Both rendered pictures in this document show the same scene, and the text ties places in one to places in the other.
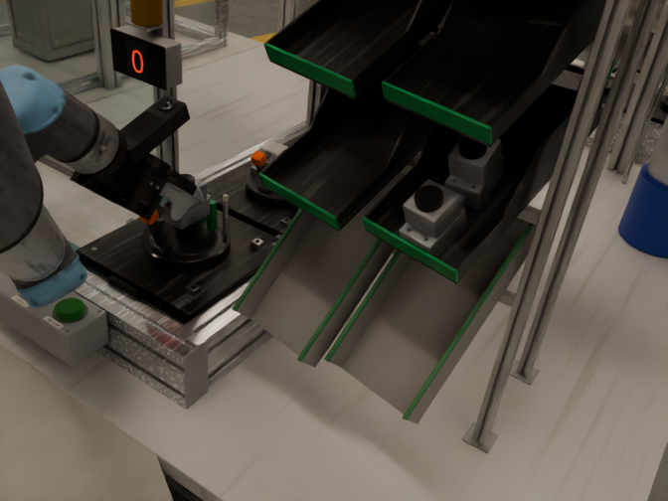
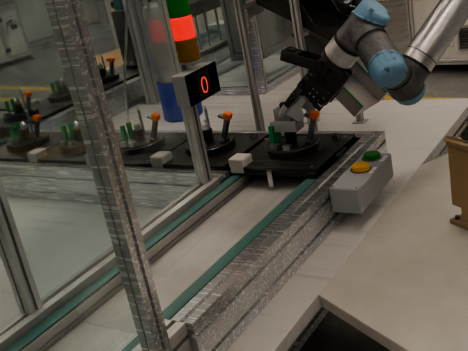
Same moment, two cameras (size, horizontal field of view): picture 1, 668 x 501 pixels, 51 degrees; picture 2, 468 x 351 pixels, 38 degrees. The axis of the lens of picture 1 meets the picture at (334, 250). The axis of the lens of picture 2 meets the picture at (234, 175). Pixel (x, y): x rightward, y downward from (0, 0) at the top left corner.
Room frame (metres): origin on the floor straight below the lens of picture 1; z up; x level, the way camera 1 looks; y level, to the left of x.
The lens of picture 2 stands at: (0.93, 1.88, 1.55)
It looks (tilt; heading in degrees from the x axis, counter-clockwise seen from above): 21 degrees down; 275
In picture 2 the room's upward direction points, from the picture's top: 11 degrees counter-clockwise
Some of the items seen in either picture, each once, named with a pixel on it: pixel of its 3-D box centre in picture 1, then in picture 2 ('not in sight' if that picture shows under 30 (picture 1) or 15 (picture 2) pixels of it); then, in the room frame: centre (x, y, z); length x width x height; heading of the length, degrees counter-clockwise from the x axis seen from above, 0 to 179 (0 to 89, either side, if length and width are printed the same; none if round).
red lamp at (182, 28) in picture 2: not in sight; (182, 27); (1.12, 0.34, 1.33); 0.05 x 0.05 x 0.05
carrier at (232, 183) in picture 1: (284, 169); (207, 133); (1.14, 0.11, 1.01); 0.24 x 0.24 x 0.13; 60
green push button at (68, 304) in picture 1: (70, 311); (372, 157); (0.74, 0.36, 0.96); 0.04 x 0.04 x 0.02
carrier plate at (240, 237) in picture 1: (186, 250); (293, 153); (0.92, 0.24, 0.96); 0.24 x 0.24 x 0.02; 60
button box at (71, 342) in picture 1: (41, 307); (362, 181); (0.77, 0.42, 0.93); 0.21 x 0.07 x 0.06; 60
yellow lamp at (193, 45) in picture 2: (146, 6); (187, 49); (1.12, 0.34, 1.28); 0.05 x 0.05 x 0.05
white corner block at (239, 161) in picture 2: not in sight; (240, 163); (1.05, 0.27, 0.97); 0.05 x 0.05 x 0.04; 60
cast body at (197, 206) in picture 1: (190, 195); (283, 116); (0.93, 0.23, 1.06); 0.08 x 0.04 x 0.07; 150
